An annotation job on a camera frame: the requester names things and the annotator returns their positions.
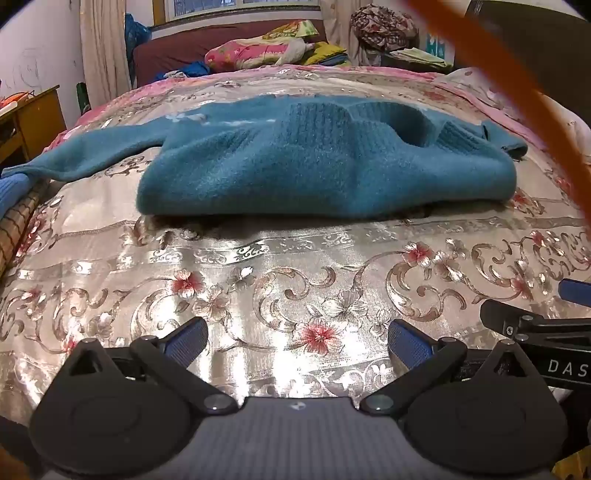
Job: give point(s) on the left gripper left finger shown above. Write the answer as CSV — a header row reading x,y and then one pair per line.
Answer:
x,y
166,360

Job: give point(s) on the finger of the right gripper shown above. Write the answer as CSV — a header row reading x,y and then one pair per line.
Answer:
x,y
574,291

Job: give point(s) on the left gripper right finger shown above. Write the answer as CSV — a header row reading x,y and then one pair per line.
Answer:
x,y
430,363

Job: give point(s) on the teal knit sweater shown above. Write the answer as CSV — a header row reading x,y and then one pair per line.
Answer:
x,y
330,156

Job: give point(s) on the blue clothes pile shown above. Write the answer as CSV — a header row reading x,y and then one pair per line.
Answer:
x,y
192,70

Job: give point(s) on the floral satin bedspread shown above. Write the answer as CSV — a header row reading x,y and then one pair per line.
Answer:
x,y
295,308

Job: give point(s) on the dark wooden headboard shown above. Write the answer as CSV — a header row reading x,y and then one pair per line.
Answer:
x,y
554,46

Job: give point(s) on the wooden desk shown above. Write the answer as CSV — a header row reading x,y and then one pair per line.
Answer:
x,y
30,127

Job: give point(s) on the yellow blue carton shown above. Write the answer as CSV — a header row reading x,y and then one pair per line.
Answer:
x,y
435,46

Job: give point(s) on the light green folded cloth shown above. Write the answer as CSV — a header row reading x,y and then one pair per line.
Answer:
x,y
420,61

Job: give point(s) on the maroon sofa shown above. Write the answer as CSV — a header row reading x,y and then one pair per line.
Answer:
x,y
177,50

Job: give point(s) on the yellow green folded cloths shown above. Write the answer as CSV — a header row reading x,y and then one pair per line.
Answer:
x,y
321,52

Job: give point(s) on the dark floral bundle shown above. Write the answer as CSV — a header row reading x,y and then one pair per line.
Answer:
x,y
384,29

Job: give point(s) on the blue bag behind curtain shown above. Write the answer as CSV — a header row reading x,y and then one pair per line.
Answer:
x,y
135,34

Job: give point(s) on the beige curtain left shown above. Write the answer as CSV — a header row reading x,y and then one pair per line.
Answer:
x,y
105,65

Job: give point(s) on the beige curtain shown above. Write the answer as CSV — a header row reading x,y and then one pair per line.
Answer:
x,y
105,65
337,19

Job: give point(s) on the window with bars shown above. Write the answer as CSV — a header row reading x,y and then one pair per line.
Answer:
x,y
182,8

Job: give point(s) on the beige curtain right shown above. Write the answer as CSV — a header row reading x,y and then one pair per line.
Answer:
x,y
337,19

